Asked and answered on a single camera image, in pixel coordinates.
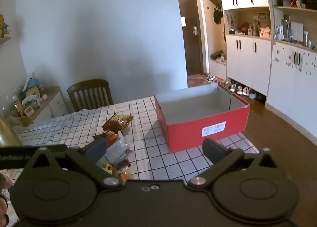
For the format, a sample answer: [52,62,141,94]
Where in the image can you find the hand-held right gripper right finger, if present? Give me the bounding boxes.
[188,138,288,189]

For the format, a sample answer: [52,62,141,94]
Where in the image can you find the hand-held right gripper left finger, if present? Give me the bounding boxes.
[23,138,123,188]

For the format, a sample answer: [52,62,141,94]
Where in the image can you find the clear white snack packet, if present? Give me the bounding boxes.
[98,130,134,165]

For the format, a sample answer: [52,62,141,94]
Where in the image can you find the red cardboard box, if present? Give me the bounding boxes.
[154,82,250,153]

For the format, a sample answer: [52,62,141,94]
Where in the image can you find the red yellow snack bag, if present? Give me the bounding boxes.
[102,113,134,135]

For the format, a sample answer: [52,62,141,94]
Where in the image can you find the person's left hand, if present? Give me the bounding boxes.
[0,194,10,219]

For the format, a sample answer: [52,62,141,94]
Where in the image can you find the brown wooden chair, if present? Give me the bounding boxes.
[67,79,114,113]

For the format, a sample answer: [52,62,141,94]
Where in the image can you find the green white tissue pack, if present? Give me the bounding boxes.
[22,95,41,109]

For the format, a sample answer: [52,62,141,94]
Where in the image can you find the wooden sideboard white drawers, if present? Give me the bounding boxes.
[15,86,69,128]

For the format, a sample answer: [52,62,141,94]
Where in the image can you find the row of shoes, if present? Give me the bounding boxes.
[204,74,259,100]

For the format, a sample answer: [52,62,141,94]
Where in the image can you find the yellow tissue box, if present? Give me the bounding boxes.
[25,86,41,99]

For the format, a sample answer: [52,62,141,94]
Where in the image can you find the red door mat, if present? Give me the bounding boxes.
[187,74,211,87]

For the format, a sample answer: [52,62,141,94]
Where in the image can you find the white hallway cabinet unit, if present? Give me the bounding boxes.
[198,0,273,105]

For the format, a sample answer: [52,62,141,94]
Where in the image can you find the white cabinet with open shelves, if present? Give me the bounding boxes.
[264,0,317,144]

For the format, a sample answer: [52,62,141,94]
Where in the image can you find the brown entrance door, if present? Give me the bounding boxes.
[176,0,205,76]

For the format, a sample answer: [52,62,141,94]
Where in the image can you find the dark hanging bag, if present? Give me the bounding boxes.
[213,3,224,25]

